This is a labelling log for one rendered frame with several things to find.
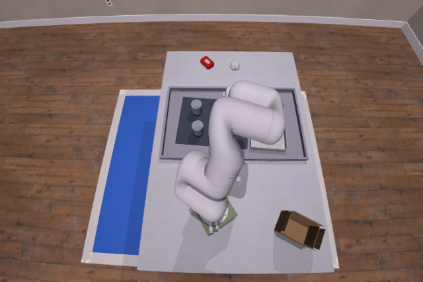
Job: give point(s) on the red square tin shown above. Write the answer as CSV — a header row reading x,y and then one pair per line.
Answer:
x,y
207,62

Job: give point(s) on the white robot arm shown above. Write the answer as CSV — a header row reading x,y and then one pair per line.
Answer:
x,y
202,182

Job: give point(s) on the brown cardboard box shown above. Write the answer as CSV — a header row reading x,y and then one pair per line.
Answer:
x,y
300,229

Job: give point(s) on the dark grey flat mat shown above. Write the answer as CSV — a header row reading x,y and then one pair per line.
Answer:
x,y
185,133

